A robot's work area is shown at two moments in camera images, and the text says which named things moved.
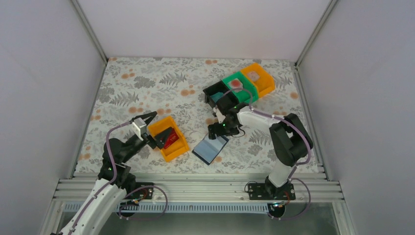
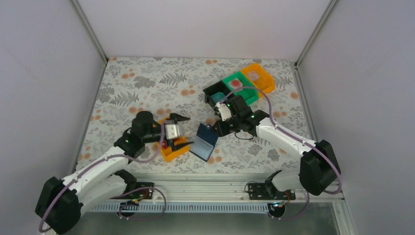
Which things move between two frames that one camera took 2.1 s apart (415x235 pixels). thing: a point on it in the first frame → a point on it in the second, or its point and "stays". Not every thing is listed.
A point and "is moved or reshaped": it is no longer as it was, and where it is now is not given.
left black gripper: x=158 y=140 → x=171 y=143
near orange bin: x=177 y=148 stays
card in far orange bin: x=253 y=75 stays
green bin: x=249 y=93 stays
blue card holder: x=208 y=150 is moved or reshaped
